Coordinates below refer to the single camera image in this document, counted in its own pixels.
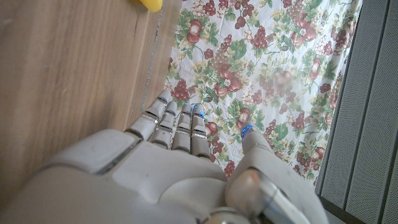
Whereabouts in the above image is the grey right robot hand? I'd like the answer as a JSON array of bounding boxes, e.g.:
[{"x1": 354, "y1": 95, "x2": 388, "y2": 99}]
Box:
[{"x1": 0, "y1": 89, "x2": 331, "y2": 224}]

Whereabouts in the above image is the yellow banana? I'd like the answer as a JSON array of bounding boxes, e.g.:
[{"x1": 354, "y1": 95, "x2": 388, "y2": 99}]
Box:
[{"x1": 138, "y1": 0, "x2": 164, "y2": 14}]

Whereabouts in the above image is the fruit print backdrop cloth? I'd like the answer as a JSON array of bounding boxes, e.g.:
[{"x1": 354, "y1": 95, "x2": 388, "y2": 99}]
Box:
[{"x1": 164, "y1": 0, "x2": 364, "y2": 187}]

